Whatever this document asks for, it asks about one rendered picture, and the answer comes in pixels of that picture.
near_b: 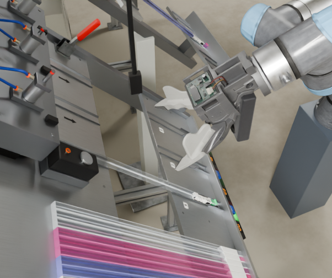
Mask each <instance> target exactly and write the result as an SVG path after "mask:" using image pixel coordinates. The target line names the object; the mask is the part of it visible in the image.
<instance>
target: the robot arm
mask: <svg viewBox="0 0 332 278"><path fill-rule="evenodd" d="M240 32H241V34H242V35H243V36H244V37H245V38H246V39H247V40H248V41H249V42H250V43H251V44H252V45H253V46H256V47H257V48H258V49H256V50H255V51H253V52H252V57H250V56H248V55H247V54H246V52H245V51H244V50H243V51H242V52H240V53H238V54H237V55H235V56H233V57H232V58H230V59H228V60H227V61H226V62H224V63H222V64H221V65H219V66H217V67H216V68H214V69H213V68H212V67H211V66H210V64H209V63H208V64H206V65H205V66H203V67H201V68H200V69H198V70H197V71H195V72H194V73H192V74H190V75H189V76H187V77H186V78H184V79H183V82H184V83H185V85H184V87H185V89H186V91H180V90H178V89H176V88H174V87H172V86H170V85H166V86H164V87H163V91H164V93H165V96H166V97H167V98H165V99H163V100H161V101H160V102H159V103H157V104H156V105H155V106H154V107H155V108H156V109H161V110H166V111H168V110H169V109H180V108H188V109H194V110H195V111H196V113H197V115H198V117H199V118H200V119H201V120H202V121H205V124H203V125H202V126H201V128H200V129H199V130H198V132H197V133H188V134H187V135H186V136H185V137H184V139H183V147H184V149H185V152H186V156H185V157H183V158H182V159H181V160H180V161H179V163H178V164H177V166H176V167H175V170H177V171H180V170H182V169H184V168H186V167H188V166H190V165H192V164H193V163H195V162H197V161H198V160H199V159H201V158H202V157H203V156H204V155H205V154H209V153H210V152H211V151H212V150H213V149H214V148H216V147H217V146H218V145H219V144H220V143H221V142H222V141H223V140H224V139H225V138H226V136H227V135H228V133H229V130H230V128H231V131H232V132H233V134H234V136H235V139H236V140H237V142H241V141H246V140H248V139H249V137H250V130H251V125H252V121H253V115H254V109H255V103H256V96H255V94H254V91H256V90H257V89H260V90H261V92H262V93H263V95H264V96H267V95H269V94H270V93H271V91H270V90H273V91H277V90H279V89H281V88H283V87H284V86H286V85H288V84H290V83H291V82H293V81H295V80H297V79H299V78H300V79H301V80H302V82H303V84H304V86H305V87H306V88H307V89H308V90H309V91H310V92H311V93H313V94H315V95H320V96H322V97H321V98H320V99H319V100H318V101H317V103H316V105H315V107H314V116H315V118H316V120H317V121H318V122H319V123H320V124H321V125H322V126H324V127H326V128H327V129H330V130H332V0H291V1H289V2H287V3H285V4H283V5H281V6H279V7H277V8H275V9H272V8H271V6H267V5H265V4H263V3H258V4H255V5H254V6H252V7H251V8H250V9H249V10H248V11H247V12H246V14H245V15H244V17H243V19H242V22H241V26H240ZM202 70H203V71H204V73H203V74H201V75H199V76H198V77H196V78H195V79H193V80H191V79H190V78H191V77H192V76H194V75H196V74H197V73H199V72H201V71H202ZM210 124H212V127H210Z"/></svg>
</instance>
